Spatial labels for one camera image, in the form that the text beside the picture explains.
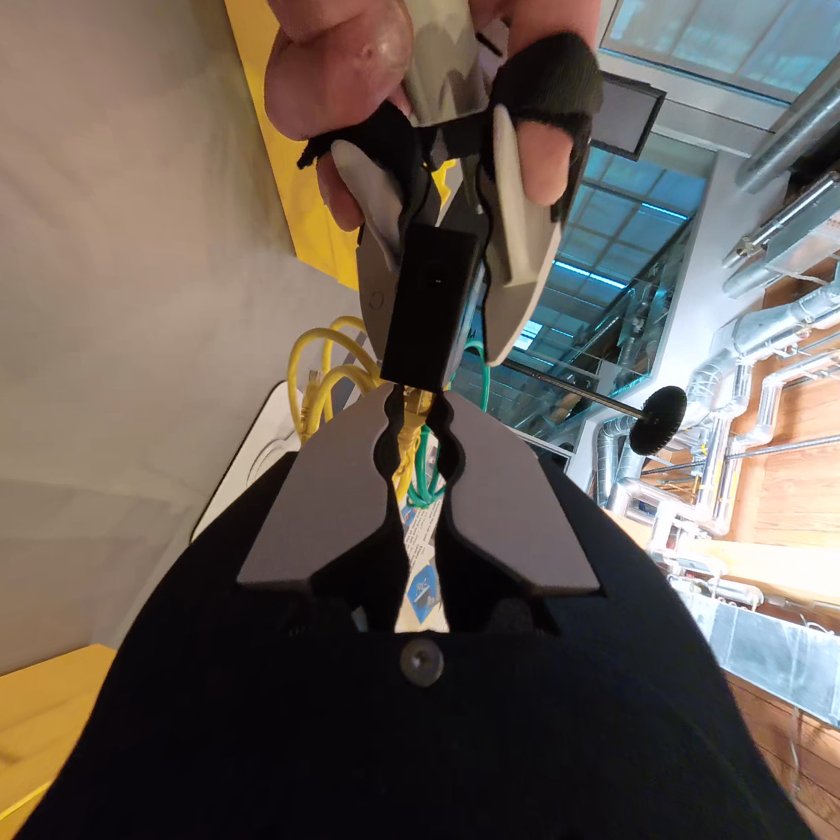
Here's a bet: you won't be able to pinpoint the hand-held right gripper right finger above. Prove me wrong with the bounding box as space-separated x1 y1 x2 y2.
425 392 602 598

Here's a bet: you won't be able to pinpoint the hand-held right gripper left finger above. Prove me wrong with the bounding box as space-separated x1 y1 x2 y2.
236 384 411 592

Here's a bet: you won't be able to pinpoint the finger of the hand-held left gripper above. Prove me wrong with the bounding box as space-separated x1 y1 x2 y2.
330 140 406 361
481 105 565 367

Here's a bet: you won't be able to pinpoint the yellow plastic bin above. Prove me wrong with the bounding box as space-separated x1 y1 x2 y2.
223 0 462 291

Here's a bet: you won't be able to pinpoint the green ethernet cable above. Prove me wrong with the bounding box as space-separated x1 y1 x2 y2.
402 341 493 511

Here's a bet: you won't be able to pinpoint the black ethernet port coupler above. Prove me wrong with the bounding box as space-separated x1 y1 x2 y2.
378 224 484 394

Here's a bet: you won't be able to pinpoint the yellow ethernet cable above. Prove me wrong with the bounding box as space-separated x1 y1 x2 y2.
287 315 448 501

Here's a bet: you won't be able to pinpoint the person's left hand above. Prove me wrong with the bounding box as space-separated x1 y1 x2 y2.
264 0 605 231

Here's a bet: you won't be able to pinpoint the printed paper sheet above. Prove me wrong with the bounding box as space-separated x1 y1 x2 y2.
392 502 452 635

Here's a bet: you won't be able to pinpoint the black stand with round base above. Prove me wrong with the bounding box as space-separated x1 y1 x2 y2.
504 363 688 458

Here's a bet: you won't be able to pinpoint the black framed sign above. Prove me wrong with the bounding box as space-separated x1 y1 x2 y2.
589 71 668 163

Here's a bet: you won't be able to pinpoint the silver round ventilation ducts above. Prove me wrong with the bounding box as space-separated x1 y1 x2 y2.
594 282 840 547

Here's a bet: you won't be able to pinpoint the yellow plastic box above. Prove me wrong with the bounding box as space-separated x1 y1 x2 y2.
0 643 118 840

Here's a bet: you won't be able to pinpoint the rectangular metal duct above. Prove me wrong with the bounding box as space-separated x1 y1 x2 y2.
668 558 840 731

